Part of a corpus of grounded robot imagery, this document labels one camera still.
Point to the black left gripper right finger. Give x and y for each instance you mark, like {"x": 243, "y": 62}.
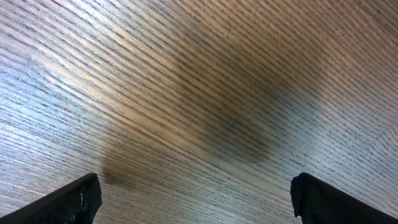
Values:
{"x": 317, "y": 202}

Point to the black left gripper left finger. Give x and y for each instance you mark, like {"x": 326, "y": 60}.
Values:
{"x": 76, "y": 202}

